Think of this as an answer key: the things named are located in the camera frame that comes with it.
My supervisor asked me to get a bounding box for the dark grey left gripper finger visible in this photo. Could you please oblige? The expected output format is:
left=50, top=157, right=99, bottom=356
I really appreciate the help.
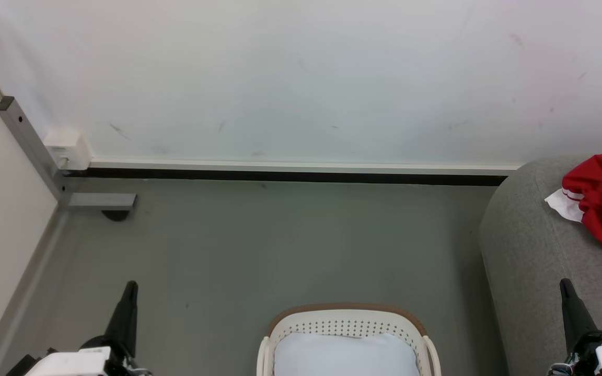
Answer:
left=104, top=280, right=139, bottom=357

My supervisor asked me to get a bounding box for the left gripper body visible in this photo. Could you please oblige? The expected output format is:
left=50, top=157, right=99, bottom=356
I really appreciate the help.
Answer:
left=21, top=336, right=140, bottom=376

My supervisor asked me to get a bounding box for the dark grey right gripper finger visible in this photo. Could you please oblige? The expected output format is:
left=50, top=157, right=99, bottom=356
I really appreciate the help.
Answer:
left=560, top=278, right=598, bottom=354

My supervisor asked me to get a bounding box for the red basketball jersey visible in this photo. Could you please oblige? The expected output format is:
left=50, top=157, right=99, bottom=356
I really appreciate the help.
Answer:
left=544, top=144, right=602, bottom=302

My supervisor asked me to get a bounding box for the white perforated laundry basket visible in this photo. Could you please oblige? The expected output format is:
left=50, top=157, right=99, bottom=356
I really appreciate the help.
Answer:
left=257, top=303, right=443, bottom=376

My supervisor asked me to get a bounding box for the pale white folded clothing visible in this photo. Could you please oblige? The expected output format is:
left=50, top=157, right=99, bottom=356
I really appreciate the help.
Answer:
left=273, top=332, right=421, bottom=376

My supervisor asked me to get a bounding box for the grey fabric sofa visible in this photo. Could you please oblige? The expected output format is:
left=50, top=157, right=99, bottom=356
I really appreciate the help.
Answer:
left=480, top=154, right=602, bottom=376

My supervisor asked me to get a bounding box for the white and black baseboard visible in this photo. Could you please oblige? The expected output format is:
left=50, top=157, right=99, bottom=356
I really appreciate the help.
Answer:
left=63, top=159, right=521, bottom=187

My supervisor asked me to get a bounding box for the grey metal floor bracket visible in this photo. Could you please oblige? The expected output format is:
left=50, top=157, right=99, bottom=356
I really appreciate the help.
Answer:
left=67, top=193, right=137, bottom=211

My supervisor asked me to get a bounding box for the white wall outlet box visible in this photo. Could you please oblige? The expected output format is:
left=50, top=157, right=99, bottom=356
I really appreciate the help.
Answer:
left=43, top=130, right=92, bottom=171

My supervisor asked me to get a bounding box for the grey metal partition post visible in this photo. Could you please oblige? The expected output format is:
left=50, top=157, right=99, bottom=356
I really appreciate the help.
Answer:
left=0, top=96, right=69, bottom=207

